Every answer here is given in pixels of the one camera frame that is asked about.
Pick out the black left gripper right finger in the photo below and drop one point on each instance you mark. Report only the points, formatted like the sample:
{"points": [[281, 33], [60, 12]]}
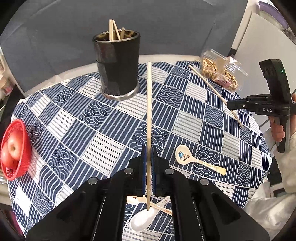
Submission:
{"points": [[160, 182]]}

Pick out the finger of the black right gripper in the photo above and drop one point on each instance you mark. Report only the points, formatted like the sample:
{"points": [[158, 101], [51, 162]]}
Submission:
{"points": [[238, 104]]}

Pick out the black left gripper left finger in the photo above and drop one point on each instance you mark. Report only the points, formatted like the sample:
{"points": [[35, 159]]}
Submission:
{"points": [[137, 180]]}

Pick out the wooden chopstick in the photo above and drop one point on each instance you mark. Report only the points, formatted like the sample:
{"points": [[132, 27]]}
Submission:
{"points": [[116, 30], [122, 33], [149, 132], [216, 92], [111, 30]]}

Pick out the white spoon blue print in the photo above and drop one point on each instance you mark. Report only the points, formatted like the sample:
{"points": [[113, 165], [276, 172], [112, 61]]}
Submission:
{"points": [[184, 156]]}

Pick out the white spoon red print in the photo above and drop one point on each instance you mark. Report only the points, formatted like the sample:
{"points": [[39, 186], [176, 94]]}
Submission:
{"points": [[144, 218]]}

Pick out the person's right hand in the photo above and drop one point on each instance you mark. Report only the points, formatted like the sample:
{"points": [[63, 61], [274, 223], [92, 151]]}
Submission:
{"points": [[277, 130]]}

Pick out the clear plastic snack box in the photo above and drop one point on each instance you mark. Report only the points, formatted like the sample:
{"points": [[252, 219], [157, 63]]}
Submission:
{"points": [[225, 71]]}

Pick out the blue white patterned tablecloth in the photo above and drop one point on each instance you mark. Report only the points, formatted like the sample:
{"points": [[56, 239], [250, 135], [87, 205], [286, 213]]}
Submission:
{"points": [[76, 133]]}

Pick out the purple white container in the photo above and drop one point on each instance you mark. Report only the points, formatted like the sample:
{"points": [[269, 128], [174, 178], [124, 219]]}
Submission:
{"points": [[271, 14]]}

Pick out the red plastic basket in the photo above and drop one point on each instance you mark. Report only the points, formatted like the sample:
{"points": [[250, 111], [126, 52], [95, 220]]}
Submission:
{"points": [[17, 129]]}

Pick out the black cylindrical utensil holder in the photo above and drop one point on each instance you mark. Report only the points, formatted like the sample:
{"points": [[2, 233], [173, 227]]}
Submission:
{"points": [[117, 63]]}

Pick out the red apple front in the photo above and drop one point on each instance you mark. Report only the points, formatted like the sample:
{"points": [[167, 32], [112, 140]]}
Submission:
{"points": [[15, 147]]}

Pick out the red apple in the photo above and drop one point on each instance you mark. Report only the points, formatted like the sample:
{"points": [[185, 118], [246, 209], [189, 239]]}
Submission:
{"points": [[6, 158], [15, 147]]}

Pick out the red apple back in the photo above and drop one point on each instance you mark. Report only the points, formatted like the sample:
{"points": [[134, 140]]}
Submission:
{"points": [[6, 158]]}

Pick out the grey blue sofa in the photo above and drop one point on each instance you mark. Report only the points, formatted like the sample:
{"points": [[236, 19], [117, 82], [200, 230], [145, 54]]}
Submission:
{"points": [[46, 38]]}

